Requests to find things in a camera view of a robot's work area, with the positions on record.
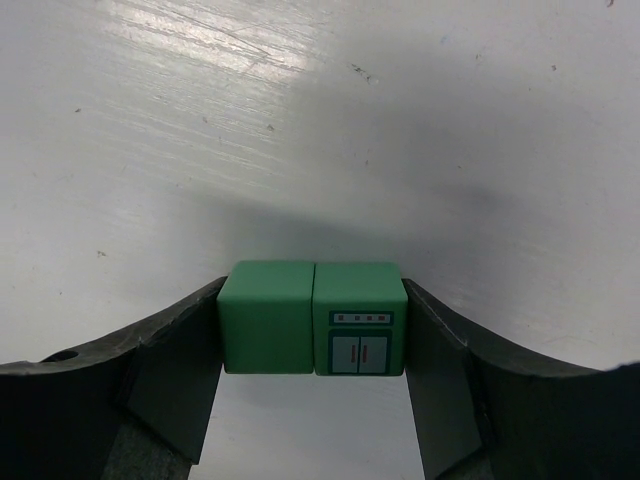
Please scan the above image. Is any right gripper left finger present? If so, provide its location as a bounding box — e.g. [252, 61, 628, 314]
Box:
[1, 279, 223, 479]

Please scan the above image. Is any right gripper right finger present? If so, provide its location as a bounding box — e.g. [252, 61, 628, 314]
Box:
[404, 280, 639, 479]

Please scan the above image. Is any green windowed cube block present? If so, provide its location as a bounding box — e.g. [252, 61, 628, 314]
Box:
[312, 262, 408, 376]

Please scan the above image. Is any small green cube block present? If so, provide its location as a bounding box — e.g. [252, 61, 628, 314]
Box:
[216, 260, 315, 374]

